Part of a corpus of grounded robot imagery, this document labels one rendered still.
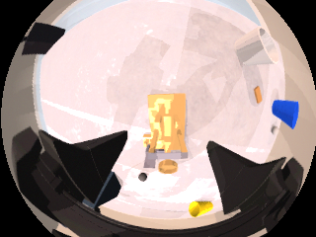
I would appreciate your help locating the blue cup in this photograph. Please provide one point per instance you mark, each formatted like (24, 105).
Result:
(286, 111)

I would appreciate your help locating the orange flat bar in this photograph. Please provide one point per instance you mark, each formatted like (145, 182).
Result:
(257, 93)

